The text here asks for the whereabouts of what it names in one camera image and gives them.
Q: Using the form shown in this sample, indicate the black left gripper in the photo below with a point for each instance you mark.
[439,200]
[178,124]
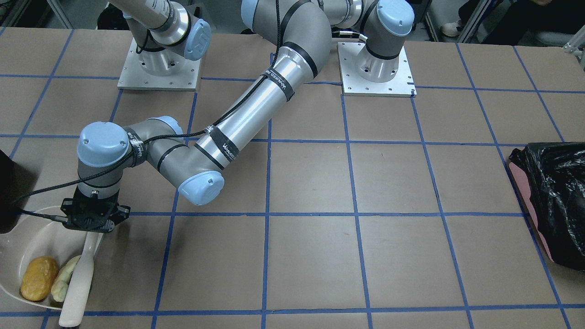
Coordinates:
[122,211]

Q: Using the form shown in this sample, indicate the cream plastic dustpan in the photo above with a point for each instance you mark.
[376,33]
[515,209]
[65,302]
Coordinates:
[33,237]

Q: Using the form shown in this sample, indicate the brown potato-like trash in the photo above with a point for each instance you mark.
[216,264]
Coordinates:
[38,278]

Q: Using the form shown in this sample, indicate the pale yellow curved peel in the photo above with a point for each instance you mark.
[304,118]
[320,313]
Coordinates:
[61,283]

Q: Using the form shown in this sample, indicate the cream hand brush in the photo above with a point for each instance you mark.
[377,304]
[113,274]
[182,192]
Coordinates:
[74,305]

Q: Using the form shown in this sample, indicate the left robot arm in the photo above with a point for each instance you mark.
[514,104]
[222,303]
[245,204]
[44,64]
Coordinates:
[301,32]

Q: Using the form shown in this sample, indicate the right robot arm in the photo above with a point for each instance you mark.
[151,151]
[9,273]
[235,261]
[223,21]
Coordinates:
[170,25]

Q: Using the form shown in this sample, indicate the black-lined pink trash bin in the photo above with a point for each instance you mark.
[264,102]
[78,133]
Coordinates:
[551,181]

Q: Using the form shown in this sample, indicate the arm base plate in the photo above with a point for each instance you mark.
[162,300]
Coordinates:
[158,71]
[364,75]

